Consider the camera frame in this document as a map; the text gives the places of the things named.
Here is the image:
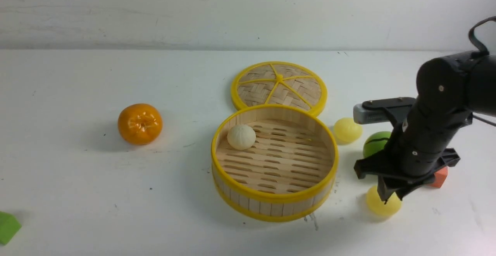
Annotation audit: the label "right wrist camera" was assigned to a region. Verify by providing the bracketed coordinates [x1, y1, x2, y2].
[353, 97, 416, 127]

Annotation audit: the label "yellow bun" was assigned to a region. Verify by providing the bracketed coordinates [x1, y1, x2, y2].
[365, 185, 402, 218]
[333, 118, 363, 144]

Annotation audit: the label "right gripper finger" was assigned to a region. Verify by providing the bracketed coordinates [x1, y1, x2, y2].
[377, 176, 396, 203]
[394, 182, 420, 201]

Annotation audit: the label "bamboo steamer tray yellow rims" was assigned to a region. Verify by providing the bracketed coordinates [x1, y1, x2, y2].
[211, 104, 339, 222]

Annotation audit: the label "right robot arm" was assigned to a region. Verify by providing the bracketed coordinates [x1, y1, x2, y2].
[353, 16, 496, 203]

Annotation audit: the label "orange toy tangerine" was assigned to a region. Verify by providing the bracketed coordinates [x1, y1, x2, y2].
[117, 103, 163, 145]

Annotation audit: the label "green block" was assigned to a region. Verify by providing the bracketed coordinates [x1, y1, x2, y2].
[0, 211, 22, 245]

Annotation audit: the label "white bun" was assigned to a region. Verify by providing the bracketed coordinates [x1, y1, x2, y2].
[227, 125, 256, 150]

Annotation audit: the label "orange foam cube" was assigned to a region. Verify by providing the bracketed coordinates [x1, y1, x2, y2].
[428, 166, 449, 189]

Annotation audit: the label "woven bamboo steamer lid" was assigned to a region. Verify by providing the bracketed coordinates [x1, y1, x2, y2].
[230, 61, 327, 116]

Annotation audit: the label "green toy watermelon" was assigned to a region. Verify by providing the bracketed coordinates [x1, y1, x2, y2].
[362, 131, 391, 158]

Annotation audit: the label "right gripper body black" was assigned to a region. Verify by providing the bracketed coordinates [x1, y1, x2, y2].
[354, 105, 472, 186]

